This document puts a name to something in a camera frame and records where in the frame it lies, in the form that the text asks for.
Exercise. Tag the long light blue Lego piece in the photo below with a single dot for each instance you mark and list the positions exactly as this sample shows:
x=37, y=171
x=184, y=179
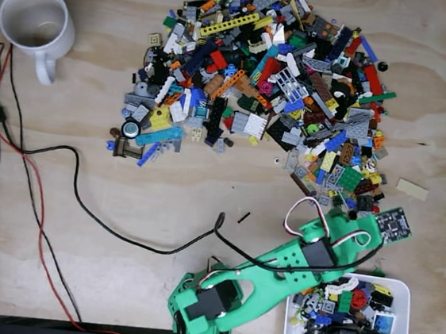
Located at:
x=158, y=136

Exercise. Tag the orange Lego technic beam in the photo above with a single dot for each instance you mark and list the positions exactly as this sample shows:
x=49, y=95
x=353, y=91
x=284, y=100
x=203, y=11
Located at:
x=227, y=84

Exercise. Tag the red Lego wheel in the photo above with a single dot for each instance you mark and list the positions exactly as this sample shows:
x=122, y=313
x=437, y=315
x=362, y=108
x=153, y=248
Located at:
x=360, y=300

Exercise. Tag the dark blue Lego brick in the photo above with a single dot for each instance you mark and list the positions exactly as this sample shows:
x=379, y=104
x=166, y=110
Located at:
x=213, y=138
x=344, y=38

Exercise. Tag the teal Lego box piece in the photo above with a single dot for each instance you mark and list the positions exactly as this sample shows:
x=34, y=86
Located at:
x=201, y=112

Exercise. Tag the white ceramic mug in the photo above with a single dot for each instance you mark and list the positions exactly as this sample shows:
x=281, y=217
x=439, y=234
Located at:
x=37, y=20

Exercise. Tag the white Lego plate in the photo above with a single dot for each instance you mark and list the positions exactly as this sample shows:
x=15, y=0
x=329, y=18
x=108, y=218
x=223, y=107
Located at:
x=256, y=124

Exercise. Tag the black and white Lego piece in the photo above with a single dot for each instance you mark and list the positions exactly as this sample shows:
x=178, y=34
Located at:
x=344, y=94

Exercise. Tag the long green Lego plate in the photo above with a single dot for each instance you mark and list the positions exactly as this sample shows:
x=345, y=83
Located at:
x=378, y=97

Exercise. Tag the long black Lego plate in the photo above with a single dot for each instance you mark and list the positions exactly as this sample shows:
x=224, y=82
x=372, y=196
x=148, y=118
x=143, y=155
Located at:
x=215, y=114

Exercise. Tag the white ridged Lego piece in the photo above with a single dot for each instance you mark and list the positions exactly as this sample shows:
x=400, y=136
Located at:
x=164, y=89

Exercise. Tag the small tan Lego tile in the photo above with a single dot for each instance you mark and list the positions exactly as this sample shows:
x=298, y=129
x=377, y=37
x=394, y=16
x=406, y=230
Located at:
x=196, y=133

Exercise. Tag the camera circuit board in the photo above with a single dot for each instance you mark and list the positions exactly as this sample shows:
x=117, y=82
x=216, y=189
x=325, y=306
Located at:
x=394, y=227

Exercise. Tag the long red Lego brick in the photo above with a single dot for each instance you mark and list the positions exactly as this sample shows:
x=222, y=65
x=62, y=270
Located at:
x=373, y=79

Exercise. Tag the small black Lego rod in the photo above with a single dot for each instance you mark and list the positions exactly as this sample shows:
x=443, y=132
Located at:
x=243, y=217

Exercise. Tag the thin blue Lego plate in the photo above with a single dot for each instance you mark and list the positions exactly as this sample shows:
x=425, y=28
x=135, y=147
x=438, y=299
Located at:
x=149, y=155

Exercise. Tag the orange Lego brick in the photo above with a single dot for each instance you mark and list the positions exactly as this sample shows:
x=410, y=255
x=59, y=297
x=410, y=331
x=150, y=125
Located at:
x=378, y=141

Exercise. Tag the large green Lego plate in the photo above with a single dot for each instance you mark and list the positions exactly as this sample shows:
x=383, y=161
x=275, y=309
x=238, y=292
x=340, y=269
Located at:
x=350, y=178

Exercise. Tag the black Lego wheel teal hub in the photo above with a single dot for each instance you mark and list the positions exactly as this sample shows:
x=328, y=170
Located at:
x=130, y=128

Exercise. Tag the black round Lego piece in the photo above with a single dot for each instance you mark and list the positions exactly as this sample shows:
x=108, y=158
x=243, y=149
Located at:
x=383, y=66

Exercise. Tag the yellow and black Lego piece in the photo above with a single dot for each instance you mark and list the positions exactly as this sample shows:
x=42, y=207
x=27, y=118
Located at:
x=381, y=289

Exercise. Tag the white Lego tile blue print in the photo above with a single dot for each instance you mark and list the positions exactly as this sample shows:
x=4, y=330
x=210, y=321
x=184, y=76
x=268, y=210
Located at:
x=384, y=323

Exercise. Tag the black round Lego stud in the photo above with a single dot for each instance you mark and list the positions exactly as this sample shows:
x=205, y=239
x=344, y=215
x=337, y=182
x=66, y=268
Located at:
x=352, y=215

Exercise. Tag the grey Lego dome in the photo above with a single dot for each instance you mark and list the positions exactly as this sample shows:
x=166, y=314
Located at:
x=141, y=88

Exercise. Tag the tan Lego plate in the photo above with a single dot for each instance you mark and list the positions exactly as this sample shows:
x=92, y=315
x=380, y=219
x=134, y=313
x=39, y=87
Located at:
x=412, y=189

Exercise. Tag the long brown Lego plate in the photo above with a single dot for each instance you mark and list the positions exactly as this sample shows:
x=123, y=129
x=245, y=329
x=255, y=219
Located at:
x=321, y=89
x=301, y=185

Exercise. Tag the red round Lego stud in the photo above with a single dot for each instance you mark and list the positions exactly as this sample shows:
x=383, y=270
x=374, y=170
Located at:
x=375, y=209

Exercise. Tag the magenta Lego flower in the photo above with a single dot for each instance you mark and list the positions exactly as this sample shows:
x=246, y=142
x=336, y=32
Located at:
x=267, y=87

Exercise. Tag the black square Lego plate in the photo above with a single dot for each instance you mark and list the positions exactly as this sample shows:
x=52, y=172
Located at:
x=280, y=133

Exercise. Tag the orange Lego piece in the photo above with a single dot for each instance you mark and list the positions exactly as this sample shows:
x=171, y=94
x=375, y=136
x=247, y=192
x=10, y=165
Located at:
x=307, y=291

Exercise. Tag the yellow Lego plate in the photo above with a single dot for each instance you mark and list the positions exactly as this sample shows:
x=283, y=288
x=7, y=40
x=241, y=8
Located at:
x=328, y=161

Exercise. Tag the long blue Lego plate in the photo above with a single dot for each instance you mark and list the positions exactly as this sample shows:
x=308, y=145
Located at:
x=369, y=48

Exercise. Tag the green Lego brick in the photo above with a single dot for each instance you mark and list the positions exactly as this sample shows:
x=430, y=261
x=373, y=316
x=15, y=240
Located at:
x=169, y=21
x=345, y=301

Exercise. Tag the green Lego plant piece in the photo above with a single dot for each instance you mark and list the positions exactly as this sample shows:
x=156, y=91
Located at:
x=378, y=272

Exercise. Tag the dark green Lego piece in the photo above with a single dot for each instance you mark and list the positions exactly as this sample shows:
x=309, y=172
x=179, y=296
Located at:
x=247, y=102

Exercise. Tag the long navy Lego piece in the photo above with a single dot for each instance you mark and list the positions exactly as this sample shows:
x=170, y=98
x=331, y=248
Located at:
x=198, y=57

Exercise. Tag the white Lego arch piece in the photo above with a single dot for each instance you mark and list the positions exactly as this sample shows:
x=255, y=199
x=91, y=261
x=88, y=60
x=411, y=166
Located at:
x=346, y=285

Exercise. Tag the tan printed Lego tile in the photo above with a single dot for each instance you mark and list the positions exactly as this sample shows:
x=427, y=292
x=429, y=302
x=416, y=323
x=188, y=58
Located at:
x=155, y=40

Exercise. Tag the black Lego brick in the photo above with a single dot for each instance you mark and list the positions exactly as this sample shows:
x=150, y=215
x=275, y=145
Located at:
x=365, y=202
x=380, y=299

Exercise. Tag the white Lego lattice window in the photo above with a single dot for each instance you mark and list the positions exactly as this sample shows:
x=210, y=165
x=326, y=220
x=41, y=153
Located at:
x=288, y=81

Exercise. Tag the grey Lego tile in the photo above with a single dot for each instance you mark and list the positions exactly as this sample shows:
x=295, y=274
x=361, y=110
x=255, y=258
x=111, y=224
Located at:
x=329, y=306

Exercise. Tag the dark red Lego plate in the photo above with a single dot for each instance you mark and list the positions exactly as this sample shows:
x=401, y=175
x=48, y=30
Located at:
x=365, y=186

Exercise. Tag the white plastic bin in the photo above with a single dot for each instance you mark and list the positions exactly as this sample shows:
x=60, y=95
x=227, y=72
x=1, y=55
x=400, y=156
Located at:
x=403, y=313

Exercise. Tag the yellow Lego slope piece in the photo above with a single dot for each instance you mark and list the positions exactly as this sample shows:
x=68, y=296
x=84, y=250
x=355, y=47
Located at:
x=158, y=118

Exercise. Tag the yellow Lego technic beam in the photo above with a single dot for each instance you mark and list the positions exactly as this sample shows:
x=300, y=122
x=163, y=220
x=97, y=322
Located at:
x=230, y=24

